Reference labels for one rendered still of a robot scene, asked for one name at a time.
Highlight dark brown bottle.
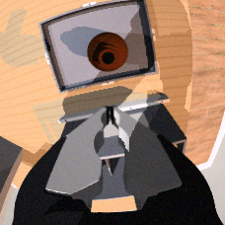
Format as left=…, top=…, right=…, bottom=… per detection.
left=87, top=32, right=128, bottom=72

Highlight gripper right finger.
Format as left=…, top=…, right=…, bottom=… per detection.
left=110, top=106, right=224, bottom=225

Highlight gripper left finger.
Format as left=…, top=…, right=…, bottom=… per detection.
left=12, top=106, right=110, bottom=225

